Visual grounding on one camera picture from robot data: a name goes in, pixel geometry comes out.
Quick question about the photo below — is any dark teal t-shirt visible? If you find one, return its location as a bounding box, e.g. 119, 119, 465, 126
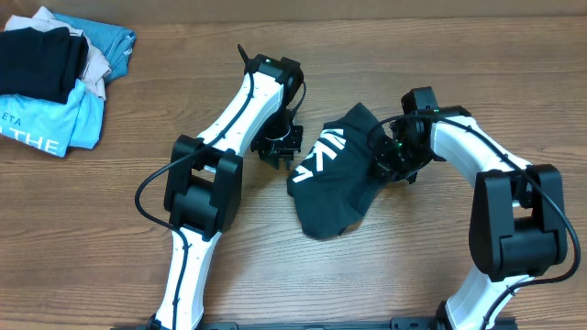
287, 103, 388, 239

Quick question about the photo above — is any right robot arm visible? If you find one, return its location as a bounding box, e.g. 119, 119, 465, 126
367, 87, 576, 329

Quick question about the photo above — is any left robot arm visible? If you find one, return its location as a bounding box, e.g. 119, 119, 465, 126
147, 54, 306, 329

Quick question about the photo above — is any folded beige garment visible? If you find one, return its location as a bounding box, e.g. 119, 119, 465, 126
5, 6, 111, 101

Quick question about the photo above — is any light blue printed t-shirt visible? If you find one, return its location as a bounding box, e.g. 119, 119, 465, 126
1, 80, 105, 158

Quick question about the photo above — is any folded black garment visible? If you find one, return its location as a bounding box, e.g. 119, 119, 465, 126
1, 27, 89, 104

